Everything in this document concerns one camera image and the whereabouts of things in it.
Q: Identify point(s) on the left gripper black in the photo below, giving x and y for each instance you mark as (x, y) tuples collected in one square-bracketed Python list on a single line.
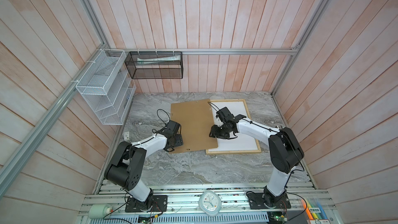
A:
[(180, 142)]

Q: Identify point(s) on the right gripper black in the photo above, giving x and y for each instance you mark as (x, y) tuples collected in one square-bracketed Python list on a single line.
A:
[(213, 132)]

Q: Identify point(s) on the brown frame backing board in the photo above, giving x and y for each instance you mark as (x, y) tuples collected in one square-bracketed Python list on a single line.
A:
[(196, 120)]

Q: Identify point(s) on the autumn forest photo print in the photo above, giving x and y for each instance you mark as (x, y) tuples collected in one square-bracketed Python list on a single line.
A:
[(242, 137)]

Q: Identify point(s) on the light wooden picture frame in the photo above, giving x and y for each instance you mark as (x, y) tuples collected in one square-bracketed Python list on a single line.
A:
[(233, 152)]

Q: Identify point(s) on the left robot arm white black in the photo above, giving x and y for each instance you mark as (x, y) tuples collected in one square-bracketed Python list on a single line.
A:
[(126, 165)]

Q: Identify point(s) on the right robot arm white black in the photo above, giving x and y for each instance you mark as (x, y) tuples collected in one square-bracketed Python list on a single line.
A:
[(284, 149)]

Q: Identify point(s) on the small white box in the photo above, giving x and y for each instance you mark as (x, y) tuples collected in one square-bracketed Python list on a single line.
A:
[(126, 136)]

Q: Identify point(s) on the white round timer clock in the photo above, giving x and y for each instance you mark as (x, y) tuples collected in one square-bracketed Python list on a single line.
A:
[(210, 203)]

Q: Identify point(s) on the paper in black basket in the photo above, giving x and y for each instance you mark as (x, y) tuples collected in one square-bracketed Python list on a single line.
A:
[(159, 60)]

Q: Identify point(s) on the pale green emergency button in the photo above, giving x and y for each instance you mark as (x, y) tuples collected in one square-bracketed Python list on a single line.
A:
[(100, 211)]

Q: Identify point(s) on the coloured markers tray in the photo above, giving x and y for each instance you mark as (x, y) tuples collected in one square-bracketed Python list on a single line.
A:
[(314, 212)]

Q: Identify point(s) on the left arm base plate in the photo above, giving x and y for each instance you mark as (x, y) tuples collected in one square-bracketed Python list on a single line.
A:
[(155, 203)]

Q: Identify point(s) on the black wire mesh basket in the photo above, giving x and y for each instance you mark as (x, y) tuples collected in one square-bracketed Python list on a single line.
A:
[(161, 71)]

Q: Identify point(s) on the white wire mesh shelf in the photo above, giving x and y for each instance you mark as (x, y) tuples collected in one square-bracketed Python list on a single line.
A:
[(107, 87)]

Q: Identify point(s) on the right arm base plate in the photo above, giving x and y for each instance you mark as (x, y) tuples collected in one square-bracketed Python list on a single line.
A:
[(267, 201)]

